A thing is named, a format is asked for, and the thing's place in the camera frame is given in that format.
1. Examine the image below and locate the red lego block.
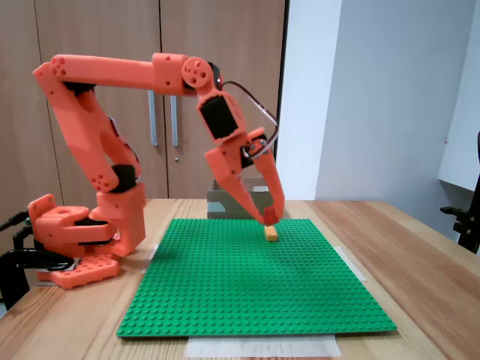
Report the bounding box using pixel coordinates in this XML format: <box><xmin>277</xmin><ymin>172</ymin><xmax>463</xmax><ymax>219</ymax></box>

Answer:
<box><xmin>262</xmin><ymin>205</ymin><xmax>281</xmax><ymax>227</ymax></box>

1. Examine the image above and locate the metal cabinet handle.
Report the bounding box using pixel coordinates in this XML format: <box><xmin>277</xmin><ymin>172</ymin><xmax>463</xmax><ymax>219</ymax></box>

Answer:
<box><xmin>148</xmin><ymin>89</ymin><xmax>158</xmax><ymax>147</ymax></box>
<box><xmin>170</xmin><ymin>95</ymin><xmax>179</xmax><ymax>147</ymax></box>

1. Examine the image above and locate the green lego baseplate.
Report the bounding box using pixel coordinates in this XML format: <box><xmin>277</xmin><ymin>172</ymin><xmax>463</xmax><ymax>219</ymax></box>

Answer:
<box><xmin>115</xmin><ymin>218</ymin><xmax>398</xmax><ymax>338</ymax></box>

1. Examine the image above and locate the beige masking tape strip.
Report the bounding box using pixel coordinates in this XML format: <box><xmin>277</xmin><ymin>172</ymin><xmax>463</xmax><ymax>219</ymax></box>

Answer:
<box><xmin>140</xmin><ymin>245</ymin><xmax>161</xmax><ymax>275</ymax></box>
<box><xmin>185</xmin><ymin>334</ymin><xmax>342</xmax><ymax>359</ymax></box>
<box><xmin>339</xmin><ymin>245</ymin><xmax>368</xmax><ymax>283</ymax></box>

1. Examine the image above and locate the black table clamp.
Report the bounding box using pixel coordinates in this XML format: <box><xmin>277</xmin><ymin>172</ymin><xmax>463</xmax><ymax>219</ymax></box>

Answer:
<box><xmin>0</xmin><ymin>247</ymin><xmax>76</xmax><ymax>311</ymax></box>

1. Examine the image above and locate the wooden cabinet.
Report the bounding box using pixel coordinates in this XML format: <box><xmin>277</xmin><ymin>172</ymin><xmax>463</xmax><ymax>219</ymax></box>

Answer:
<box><xmin>0</xmin><ymin>0</ymin><xmax>290</xmax><ymax>200</ymax></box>

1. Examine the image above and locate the gripper motor cable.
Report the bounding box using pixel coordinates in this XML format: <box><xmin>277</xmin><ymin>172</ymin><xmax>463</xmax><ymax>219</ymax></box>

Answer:
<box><xmin>223</xmin><ymin>81</ymin><xmax>281</xmax><ymax>161</ymax></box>

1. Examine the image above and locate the open cardboard box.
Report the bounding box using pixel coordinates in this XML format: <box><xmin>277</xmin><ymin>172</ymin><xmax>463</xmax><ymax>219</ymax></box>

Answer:
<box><xmin>206</xmin><ymin>176</ymin><xmax>278</xmax><ymax>220</ymax></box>

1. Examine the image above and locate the black power cable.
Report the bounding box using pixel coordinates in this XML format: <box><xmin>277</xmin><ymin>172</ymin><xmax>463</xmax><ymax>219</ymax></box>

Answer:
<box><xmin>0</xmin><ymin>211</ymin><xmax>31</xmax><ymax>232</ymax></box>

